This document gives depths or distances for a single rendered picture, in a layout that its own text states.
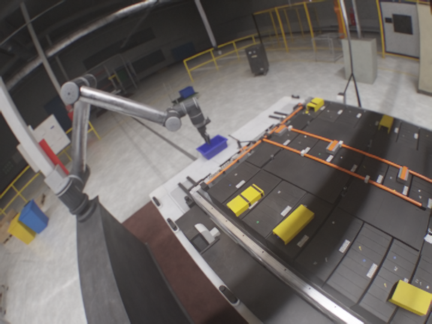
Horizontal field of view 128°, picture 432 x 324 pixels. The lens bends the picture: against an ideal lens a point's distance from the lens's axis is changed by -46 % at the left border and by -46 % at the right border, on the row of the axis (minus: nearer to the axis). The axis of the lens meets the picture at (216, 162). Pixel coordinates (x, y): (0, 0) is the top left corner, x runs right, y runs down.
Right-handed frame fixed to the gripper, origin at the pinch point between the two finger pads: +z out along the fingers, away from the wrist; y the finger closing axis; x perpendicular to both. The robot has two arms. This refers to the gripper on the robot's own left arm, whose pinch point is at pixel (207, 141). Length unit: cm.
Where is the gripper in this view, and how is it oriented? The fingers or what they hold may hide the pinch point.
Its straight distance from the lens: 160.1
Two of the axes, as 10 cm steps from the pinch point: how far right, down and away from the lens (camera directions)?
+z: 3.3, 7.5, 5.8
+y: 5.2, 3.7, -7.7
